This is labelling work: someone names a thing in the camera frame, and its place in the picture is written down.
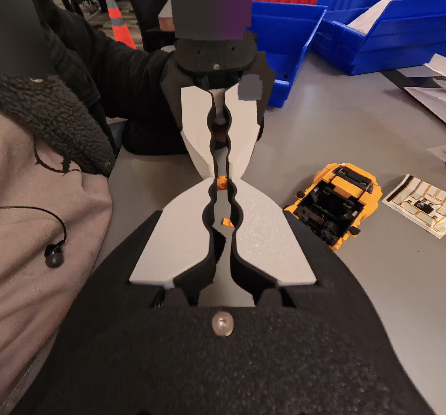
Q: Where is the beige hoodie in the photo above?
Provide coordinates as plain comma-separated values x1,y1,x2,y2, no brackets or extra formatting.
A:
0,114,114,415

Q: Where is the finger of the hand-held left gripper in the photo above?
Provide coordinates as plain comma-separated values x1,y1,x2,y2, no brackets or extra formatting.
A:
180,87,218,179
223,86,262,179

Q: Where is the brown wooden desk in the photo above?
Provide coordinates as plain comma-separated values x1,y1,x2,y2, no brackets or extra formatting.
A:
157,0,175,32

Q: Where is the white sticker sheet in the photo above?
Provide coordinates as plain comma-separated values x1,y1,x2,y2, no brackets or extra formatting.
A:
381,174,446,240

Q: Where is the blue plastic storage bin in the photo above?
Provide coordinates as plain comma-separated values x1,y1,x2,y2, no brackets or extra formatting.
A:
251,1,328,108
312,0,446,76

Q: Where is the black wired earphone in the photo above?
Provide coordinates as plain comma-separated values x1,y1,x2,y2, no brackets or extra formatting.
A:
0,206,67,269

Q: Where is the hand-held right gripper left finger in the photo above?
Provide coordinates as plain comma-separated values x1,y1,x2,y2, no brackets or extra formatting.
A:
129,177,215,288

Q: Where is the orange lego car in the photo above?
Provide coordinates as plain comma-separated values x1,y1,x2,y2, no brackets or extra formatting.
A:
284,162,383,251

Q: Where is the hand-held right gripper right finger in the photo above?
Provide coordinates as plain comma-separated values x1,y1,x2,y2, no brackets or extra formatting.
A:
228,178,318,287

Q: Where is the orange traffic cone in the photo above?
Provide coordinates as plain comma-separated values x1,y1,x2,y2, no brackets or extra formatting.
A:
100,0,137,50

